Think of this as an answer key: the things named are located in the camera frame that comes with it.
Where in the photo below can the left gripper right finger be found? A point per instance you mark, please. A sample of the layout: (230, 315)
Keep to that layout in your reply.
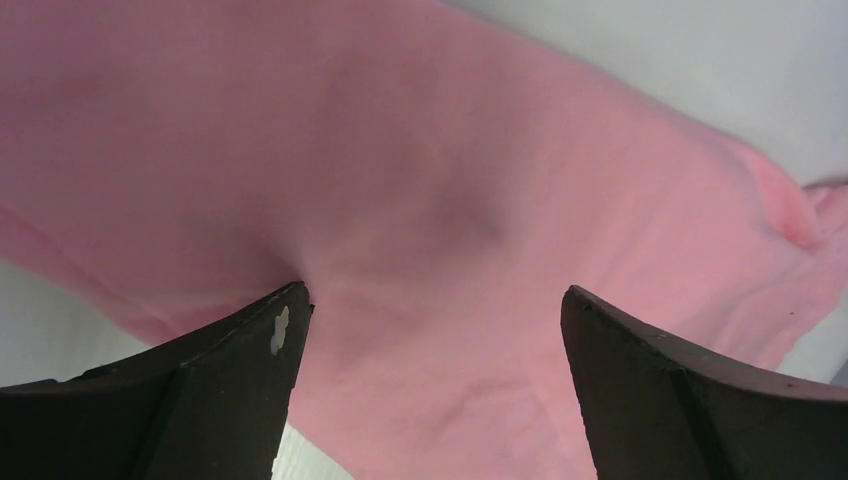
(656, 406)

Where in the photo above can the pink t-shirt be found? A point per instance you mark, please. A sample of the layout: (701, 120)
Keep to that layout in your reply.
(437, 182)

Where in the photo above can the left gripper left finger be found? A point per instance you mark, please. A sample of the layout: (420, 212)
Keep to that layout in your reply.
(211, 404)

